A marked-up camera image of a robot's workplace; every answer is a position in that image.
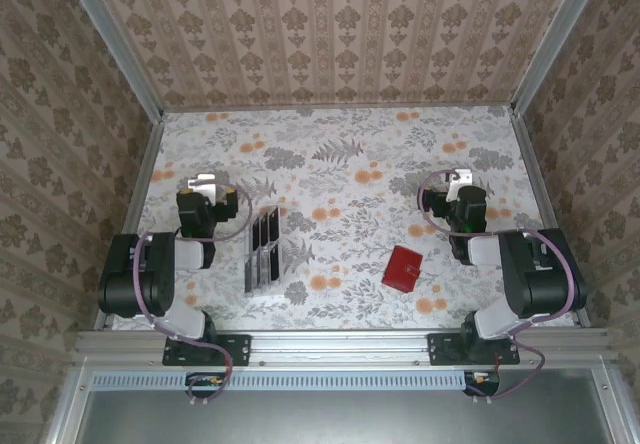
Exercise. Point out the aluminium lower frame bar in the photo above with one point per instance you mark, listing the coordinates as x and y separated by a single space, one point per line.
607 414
70 414

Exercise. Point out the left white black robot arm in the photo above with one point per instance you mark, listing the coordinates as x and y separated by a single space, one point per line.
125 284

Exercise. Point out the aluminium frame post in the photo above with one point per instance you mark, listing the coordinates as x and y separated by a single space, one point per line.
116 39
556 39

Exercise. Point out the grey metal sheet panel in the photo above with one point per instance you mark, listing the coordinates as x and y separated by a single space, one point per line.
350 419

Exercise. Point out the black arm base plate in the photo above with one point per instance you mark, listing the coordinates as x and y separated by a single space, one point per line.
239 350
442 350

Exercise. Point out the aluminium mounting rail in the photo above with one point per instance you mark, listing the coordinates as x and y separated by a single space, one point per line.
340 346

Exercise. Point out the clear acrylic card rack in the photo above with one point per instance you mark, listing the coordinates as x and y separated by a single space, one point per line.
260 287

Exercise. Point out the red card holder wallet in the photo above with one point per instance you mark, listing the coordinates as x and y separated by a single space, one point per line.
400 269

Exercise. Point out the aluminium table side rail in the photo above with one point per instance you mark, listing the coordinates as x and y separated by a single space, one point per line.
141 184
540 189

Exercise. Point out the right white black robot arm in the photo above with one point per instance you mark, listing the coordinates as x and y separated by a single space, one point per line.
540 284

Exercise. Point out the floral patterned table cover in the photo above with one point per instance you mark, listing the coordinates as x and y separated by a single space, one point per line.
225 134

